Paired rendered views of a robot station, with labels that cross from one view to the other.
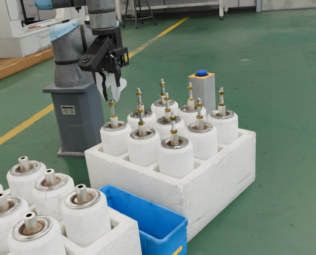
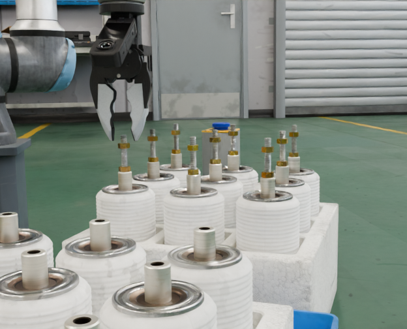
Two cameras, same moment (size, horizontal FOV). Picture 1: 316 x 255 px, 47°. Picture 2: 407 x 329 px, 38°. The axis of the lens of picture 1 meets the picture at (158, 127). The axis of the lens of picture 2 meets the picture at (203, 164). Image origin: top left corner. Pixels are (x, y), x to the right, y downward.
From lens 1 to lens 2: 0.50 m
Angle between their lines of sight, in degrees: 28
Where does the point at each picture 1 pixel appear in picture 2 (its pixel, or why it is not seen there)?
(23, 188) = not seen: hidden behind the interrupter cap
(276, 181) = (368, 288)
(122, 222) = (267, 310)
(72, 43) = not seen: outside the picture
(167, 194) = (274, 286)
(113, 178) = not seen: hidden behind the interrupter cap
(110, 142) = (124, 215)
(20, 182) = (12, 260)
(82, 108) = (3, 188)
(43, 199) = (104, 275)
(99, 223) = (249, 301)
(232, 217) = not seen: outside the picture
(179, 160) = (287, 222)
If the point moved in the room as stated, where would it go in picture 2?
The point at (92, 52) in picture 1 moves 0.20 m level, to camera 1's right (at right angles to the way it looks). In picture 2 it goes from (114, 36) to (234, 38)
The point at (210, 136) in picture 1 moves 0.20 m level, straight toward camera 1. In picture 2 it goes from (307, 192) to (374, 219)
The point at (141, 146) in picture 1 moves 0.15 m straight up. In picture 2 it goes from (203, 210) to (201, 110)
